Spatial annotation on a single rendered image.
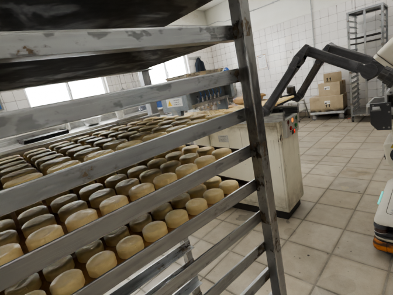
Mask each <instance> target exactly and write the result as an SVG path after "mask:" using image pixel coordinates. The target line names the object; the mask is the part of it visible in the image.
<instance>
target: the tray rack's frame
mask: <svg viewBox="0 0 393 295"><path fill-rule="evenodd" d="M380 7H381V48H382V47H383V46H384V7H385V8H387V7H388V5H387V4H385V3H384V2H382V3H378V4H375V5H371V6H368V7H365V8H361V9H358V10H355V11H351V12H348V13H346V16H347V42H348V49H350V35H349V32H350V29H349V15H353V16H359V15H363V22H364V54H367V44H366V13H370V12H374V11H377V10H380ZM366 80H367V79H365V81H366ZM349 81H350V107H351V117H355V116H369V115H370V111H369V109H370V107H361V108H357V109H356V110H355V111H354V112H353V100H352V98H353V95H352V84H351V83H352V80H351V71H349ZM384 93H385V84H384V83H382V95H384ZM367 103H368V86H367V81H366V104H367Z"/></svg>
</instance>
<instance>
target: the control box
mask: <svg viewBox="0 0 393 295"><path fill-rule="evenodd" d="M296 116H297V119H296V118H295V117H296ZM292 118H293V119H294V120H293V122H292ZM288 121H289V124H288ZM295 123H297V126H295ZM290 126H292V130H293V131H292V130H290ZM282 129H283V135H284V138H288V137H290V136H291V135H292V134H294V133H295V132H296V131H298V130H299V126H298V114H297V113H296V114H292V115H290V116H288V117H286V118H285V121H282ZM294 129H295V130H294ZM294 131H295V132H294ZM292 132H294V133H292Z"/></svg>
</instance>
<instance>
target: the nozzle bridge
mask: <svg viewBox="0 0 393 295"><path fill-rule="evenodd" d="M220 88H221V93H220ZM217 90H218V92H219V93H220V94H219V97H218V96H217V95H216V96H215V97H216V98H213V96H212V99H211V100H210V98H209V97H208V100H207V101H206V99H205V98H204V102H202V100H201V99H200V98H201V95H202V96H203V97H205V93H206V94H207V96H209V92H210V93H211V95H213V91H214V92H215V94H217ZM217 90H216V88H213V90H212V89H209V91H208V90H205V93H204V91H200V92H195V93H192V94H187V95H183V96H180V97H175V98H170V99H167V100H162V101H161V103H162V106H163V111H164V113H167V112H171V113H172V116H175V115H178V116H184V111H188V110H191V109H193V108H196V107H200V106H202V105H206V104H209V103H211V102H215V101H217V108H218V109H229V108H228V104H227V98H228V97H233V96H235V93H234V88H233V84H229V85H224V86H221V87H217ZM200 93H201V94H200ZM197 96H198V98H199V99H200V100H199V103H198V102H197ZM219 100H220V104H219V103H218V101H219Z"/></svg>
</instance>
